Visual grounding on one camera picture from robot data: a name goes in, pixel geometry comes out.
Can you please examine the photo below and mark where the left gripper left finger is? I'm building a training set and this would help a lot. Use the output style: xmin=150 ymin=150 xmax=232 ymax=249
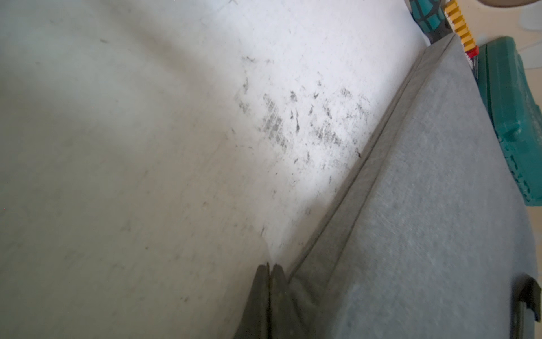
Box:
xmin=234 ymin=264 xmax=270 ymax=339

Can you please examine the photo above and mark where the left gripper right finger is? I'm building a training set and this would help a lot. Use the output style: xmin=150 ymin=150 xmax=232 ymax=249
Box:
xmin=269 ymin=264 xmax=306 ymax=338

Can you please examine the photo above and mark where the grey laptop bag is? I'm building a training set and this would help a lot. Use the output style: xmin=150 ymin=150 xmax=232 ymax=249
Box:
xmin=289 ymin=34 xmax=538 ymax=338

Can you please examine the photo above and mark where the green plastic tool case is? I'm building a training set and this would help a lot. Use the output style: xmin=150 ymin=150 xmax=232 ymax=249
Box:
xmin=477 ymin=36 xmax=541 ymax=206

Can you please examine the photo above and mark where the black screwdriver bit set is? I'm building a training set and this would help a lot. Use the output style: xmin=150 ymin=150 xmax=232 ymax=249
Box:
xmin=406 ymin=0 xmax=479 ymax=59

